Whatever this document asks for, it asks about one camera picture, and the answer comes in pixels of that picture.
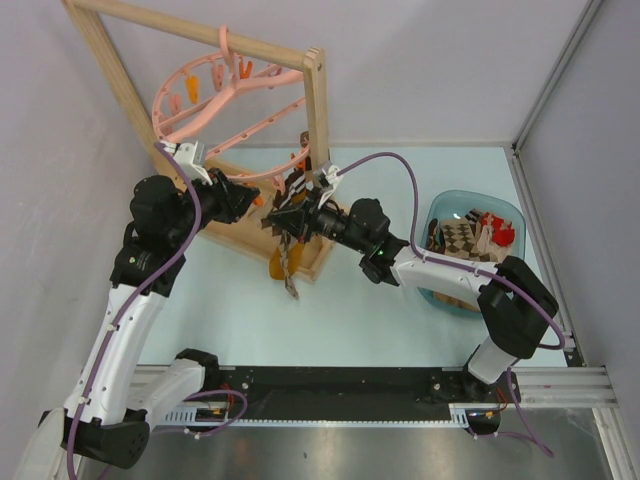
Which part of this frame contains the white slotted cable duct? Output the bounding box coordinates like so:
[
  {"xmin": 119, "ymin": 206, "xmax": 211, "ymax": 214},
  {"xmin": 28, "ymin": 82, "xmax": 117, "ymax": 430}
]
[{"xmin": 124, "ymin": 404, "xmax": 474, "ymax": 429}]

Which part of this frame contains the wooden hanger rack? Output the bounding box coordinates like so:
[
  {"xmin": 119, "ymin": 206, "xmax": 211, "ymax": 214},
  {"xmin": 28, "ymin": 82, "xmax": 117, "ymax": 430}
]
[{"xmin": 65, "ymin": 1, "xmax": 332, "ymax": 282}]

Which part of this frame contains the mustard striped cuff sock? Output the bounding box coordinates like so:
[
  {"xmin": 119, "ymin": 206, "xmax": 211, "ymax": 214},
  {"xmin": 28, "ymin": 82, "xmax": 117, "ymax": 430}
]
[{"xmin": 271, "ymin": 167, "xmax": 307, "ymax": 209}]

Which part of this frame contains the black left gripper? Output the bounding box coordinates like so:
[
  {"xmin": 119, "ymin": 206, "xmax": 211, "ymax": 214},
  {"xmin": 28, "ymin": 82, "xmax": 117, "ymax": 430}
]
[{"xmin": 167, "ymin": 166, "xmax": 260, "ymax": 246}]

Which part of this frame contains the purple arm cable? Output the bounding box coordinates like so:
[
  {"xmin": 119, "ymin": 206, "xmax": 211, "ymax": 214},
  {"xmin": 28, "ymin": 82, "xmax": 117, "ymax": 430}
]
[
  {"xmin": 64, "ymin": 142, "xmax": 204, "ymax": 476},
  {"xmin": 337, "ymin": 152, "xmax": 566, "ymax": 456}
]

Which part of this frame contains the cream brown striped sock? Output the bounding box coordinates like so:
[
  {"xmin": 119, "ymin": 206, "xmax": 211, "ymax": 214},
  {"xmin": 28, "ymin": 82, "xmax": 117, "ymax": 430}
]
[{"xmin": 299, "ymin": 131, "xmax": 310, "ymax": 149}]

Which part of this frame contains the aluminium frame profile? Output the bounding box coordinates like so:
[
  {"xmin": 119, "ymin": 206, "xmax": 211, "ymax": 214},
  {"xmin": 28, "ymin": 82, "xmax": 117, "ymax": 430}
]
[{"xmin": 510, "ymin": 1, "xmax": 639, "ymax": 479}]

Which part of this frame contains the pink round clip hanger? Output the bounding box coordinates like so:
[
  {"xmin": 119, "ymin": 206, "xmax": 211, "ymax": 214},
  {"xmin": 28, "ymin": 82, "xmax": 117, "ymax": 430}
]
[{"xmin": 151, "ymin": 25, "xmax": 314, "ymax": 194}]

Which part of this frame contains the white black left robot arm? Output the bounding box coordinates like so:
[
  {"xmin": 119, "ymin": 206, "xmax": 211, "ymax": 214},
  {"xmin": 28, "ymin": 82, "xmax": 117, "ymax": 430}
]
[{"xmin": 56, "ymin": 169, "xmax": 260, "ymax": 476}]

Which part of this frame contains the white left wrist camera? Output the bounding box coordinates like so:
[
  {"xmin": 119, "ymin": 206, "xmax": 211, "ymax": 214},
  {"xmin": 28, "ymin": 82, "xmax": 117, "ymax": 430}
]
[{"xmin": 161, "ymin": 140, "xmax": 212, "ymax": 185}]

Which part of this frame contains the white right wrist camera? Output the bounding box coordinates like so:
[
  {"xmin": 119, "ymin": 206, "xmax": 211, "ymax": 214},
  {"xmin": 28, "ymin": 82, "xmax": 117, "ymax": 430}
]
[{"xmin": 313, "ymin": 161, "xmax": 342, "ymax": 206}]

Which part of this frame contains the pile of socks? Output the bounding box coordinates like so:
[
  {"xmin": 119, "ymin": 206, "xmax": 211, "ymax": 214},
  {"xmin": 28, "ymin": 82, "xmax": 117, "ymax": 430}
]
[{"xmin": 427, "ymin": 207, "xmax": 519, "ymax": 311}]

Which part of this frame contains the mustard yellow sock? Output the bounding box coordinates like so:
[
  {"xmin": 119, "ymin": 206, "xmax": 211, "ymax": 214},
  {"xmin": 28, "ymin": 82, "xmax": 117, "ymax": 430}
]
[{"xmin": 268, "ymin": 242, "xmax": 305, "ymax": 280}]

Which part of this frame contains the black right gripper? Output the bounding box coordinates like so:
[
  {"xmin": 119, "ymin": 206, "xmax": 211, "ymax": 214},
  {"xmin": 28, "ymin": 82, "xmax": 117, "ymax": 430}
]
[{"xmin": 269, "ymin": 186, "xmax": 369, "ymax": 253}]

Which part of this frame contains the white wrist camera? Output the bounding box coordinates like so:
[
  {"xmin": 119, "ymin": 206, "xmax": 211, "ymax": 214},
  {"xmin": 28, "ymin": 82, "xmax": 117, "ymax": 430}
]
[
  {"xmin": 161, "ymin": 140, "xmax": 212, "ymax": 185},
  {"xmin": 313, "ymin": 161, "xmax": 342, "ymax": 206}
]

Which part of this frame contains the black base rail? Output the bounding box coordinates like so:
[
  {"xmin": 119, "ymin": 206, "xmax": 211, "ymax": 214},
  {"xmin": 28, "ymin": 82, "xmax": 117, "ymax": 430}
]
[{"xmin": 199, "ymin": 364, "xmax": 476, "ymax": 424}]

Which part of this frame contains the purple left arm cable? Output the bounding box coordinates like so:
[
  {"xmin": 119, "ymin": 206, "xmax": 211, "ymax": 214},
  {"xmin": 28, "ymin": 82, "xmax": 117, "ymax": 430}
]
[{"xmin": 64, "ymin": 142, "xmax": 204, "ymax": 476}]

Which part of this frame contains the brown beige argyle sock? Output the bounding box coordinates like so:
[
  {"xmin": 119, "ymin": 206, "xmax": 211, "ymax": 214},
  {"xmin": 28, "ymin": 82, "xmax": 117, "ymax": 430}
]
[{"xmin": 261, "ymin": 218, "xmax": 303, "ymax": 300}]

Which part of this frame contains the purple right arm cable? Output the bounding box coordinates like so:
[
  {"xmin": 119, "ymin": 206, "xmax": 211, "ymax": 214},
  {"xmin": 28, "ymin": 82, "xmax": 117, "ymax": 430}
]
[{"xmin": 337, "ymin": 152, "xmax": 566, "ymax": 456}]

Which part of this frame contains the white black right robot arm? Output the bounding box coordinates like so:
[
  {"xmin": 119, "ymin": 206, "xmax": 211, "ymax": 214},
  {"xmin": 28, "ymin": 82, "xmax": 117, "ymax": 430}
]
[{"xmin": 266, "ymin": 193, "xmax": 558, "ymax": 401}]

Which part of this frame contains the blue plastic sock bin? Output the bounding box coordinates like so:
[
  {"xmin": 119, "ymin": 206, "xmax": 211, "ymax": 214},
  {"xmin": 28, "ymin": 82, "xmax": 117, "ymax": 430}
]
[{"xmin": 417, "ymin": 188, "xmax": 527, "ymax": 319}]

